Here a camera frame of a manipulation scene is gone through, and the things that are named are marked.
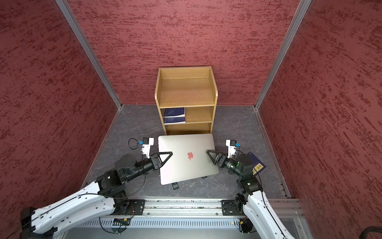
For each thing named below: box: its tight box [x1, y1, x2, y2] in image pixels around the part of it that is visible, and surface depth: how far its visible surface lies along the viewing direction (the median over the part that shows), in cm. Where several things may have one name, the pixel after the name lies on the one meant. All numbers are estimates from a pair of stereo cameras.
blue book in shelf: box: [164, 107, 187, 125], surface depth 91 cm
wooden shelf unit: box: [154, 65, 219, 136], surface depth 90 cm
